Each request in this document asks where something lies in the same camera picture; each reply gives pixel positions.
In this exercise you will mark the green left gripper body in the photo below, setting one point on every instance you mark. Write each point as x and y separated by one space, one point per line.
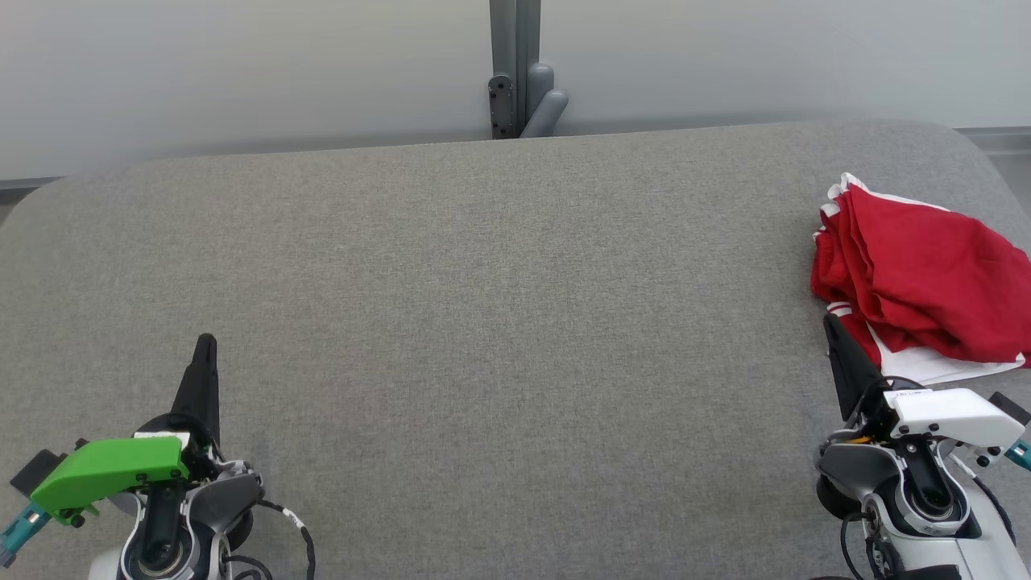
113 471

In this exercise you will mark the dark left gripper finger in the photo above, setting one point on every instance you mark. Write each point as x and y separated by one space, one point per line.
200 387

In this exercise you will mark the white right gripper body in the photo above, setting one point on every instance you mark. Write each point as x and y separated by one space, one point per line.
950 415

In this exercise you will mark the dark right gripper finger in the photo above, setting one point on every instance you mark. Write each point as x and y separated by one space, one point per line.
850 362

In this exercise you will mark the red white shorts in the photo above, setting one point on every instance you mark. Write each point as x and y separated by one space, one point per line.
926 274

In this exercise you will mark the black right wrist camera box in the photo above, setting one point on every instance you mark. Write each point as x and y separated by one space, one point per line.
1011 407

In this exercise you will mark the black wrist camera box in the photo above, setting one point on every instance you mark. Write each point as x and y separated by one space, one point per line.
40 471
1011 407

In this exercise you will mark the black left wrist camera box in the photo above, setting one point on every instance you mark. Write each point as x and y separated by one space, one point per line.
40 471

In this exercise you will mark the grey metal post with bracket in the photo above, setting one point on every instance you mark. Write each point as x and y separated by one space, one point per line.
523 80

